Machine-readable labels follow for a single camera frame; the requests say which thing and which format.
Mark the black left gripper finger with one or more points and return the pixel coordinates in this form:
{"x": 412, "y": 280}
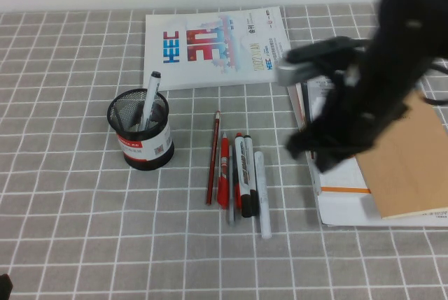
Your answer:
{"x": 5, "y": 287}

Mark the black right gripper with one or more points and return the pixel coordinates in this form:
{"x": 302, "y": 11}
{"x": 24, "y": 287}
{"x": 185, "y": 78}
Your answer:
{"x": 374, "y": 104}

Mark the white pen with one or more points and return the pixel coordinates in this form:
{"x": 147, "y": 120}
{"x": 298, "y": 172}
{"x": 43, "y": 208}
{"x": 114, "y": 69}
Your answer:
{"x": 264, "y": 216}

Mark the red ballpoint pen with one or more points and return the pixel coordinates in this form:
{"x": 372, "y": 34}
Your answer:
{"x": 224, "y": 155}

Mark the grey pen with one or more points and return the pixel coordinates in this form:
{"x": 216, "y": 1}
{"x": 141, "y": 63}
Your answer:
{"x": 231, "y": 217}

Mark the black mesh pen holder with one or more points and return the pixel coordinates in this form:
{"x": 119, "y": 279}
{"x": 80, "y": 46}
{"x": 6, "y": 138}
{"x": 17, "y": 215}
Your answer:
{"x": 147, "y": 160}

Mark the orange and white booklet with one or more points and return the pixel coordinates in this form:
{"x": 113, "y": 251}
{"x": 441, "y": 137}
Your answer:
{"x": 337, "y": 181}

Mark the red and white magazine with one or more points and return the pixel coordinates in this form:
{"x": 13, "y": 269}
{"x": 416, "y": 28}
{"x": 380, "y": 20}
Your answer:
{"x": 300, "y": 104}

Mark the black whiteboard marker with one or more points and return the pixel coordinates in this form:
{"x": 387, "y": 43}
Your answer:
{"x": 248, "y": 205}

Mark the tan classic note notebook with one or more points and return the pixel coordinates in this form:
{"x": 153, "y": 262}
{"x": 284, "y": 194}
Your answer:
{"x": 413, "y": 174}

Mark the grey checked tablecloth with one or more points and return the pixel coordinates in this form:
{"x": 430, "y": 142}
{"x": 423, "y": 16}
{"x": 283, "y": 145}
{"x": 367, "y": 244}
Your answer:
{"x": 70, "y": 209}

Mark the red pencil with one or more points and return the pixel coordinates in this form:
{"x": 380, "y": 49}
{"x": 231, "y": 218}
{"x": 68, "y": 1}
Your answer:
{"x": 212, "y": 160}

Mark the white HEEC book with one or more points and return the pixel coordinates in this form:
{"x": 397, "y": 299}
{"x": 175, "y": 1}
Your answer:
{"x": 210, "y": 72}

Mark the white marker with black cap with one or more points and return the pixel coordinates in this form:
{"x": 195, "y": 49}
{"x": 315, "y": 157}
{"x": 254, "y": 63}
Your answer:
{"x": 153, "y": 90}

